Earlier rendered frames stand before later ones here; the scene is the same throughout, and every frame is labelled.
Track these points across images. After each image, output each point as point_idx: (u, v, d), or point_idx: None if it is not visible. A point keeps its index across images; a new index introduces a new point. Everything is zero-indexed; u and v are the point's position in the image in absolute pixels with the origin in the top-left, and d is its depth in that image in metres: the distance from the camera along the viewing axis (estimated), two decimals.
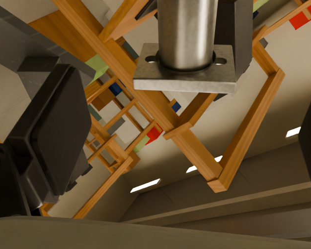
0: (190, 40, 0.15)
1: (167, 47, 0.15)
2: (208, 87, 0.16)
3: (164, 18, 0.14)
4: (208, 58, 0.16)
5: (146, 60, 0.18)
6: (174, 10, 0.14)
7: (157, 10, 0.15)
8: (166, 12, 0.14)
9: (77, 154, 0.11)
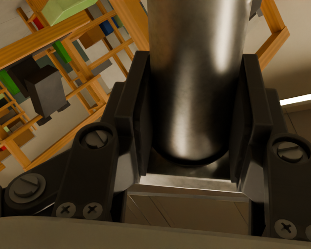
0: (198, 129, 0.10)
1: (165, 132, 0.11)
2: (221, 186, 0.11)
3: (160, 97, 0.10)
4: (222, 144, 0.11)
5: None
6: (176, 92, 0.09)
7: (151, 83, 0.10)
8: (163, 91, 0.10)
9: (151, 138, 0.12)
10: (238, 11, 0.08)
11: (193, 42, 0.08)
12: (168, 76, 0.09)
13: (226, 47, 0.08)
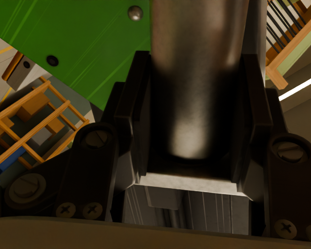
0: (197, 123, 0.10)
1: (164, 128, 0.11)
2: (221, 187, 0.11)
3: (160, 90, 0.10)
4: (222, 145, 0.11)
5: None
6: (175, 82, 0.09)
7: (152, 78, 0.10)
8: (162, 83, 0.10)
9: (151, 138, 0.12)
10: None
11: (192, 28, 0.08)
12: (167, 66, 0.09)
13: (225, 35, 0.08)
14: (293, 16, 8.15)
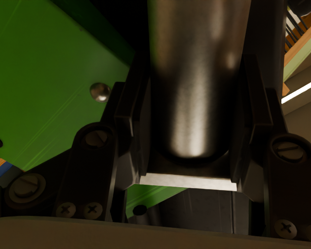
0: (199, 127, 0.10)
1: (166, 131, 0.11)
2: (223, 185, 0.11)
3: (161, 95, 0.10)
4: (223, 143, 0.11)
5: None
6: (176, 89, 0.09)
7: (151, 82, 0.10)
8: (163, 88, 0.10)
9: (151, 138, 0.12)
10: (238, 7, 0.08)
11: (193, 37, 0.08)
12: (168, 73, 0.09)
13: (227, 43, 0.08)
14: (293, 18, 8.10)
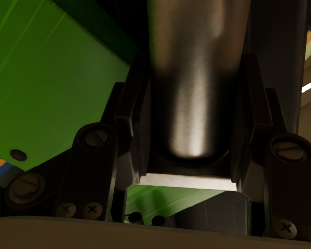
0: (199, 127, 0.10)
1: (166, 131, 0.11)
2: (223, 185, 0.11)
3: (161, 96, 0.10)
4: (223, 143, 0.11)
5: None
6: (176, 89, 0.09)
7: (151, 82, 0.10)
8: (163, 89, 0.10)
9: (151, 138, 0.12)
10: (238, 7, 0.08)
11: (193, 38, 0.08)
12: (168, 74, 0.09)
13: (227, 43, 0.08)
14: None
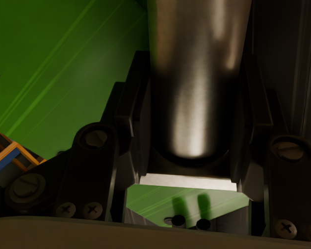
0: (199, 127, 0.10)
1: (166, 131, 0.11)
2: (223, 185, 0.11)
3: (161, 96, 0.10)
4: (223, 143, 0.11)
5: None
6: (177, 90, 0.09)
7: (151, 82, 0.10)
8: (163, 89, 0.10)
9: (151, 138, 0.12)
10: (239, 8, 0.08)
11: (194, 39, 0.08)
12: (168, 74, 0.09)
13: (227, 44, 0.08)
14: None
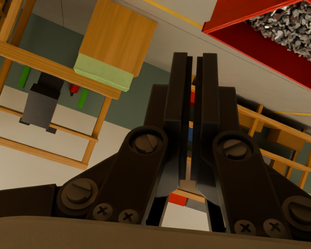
0: None
1: None
2: None
3: None
4: None
5: None
6: None
7: None
8: None
9: (187, 141, 0.12)
10: None
11: None
12: None
13: None
14: None
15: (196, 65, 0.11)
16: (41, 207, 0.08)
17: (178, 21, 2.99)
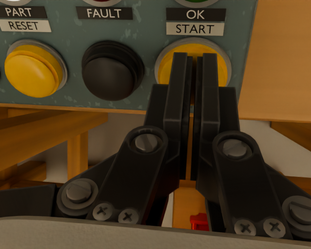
0: None
1: None
2: None
3: None
4: None
5: None
6: None
7: None
8: None
9: (187, 141, 0.12)
10: None
11: None
12: None
13: None
14: None
15: (196, 65, 0.11)
16: (41, 207, 0.08)
17: None
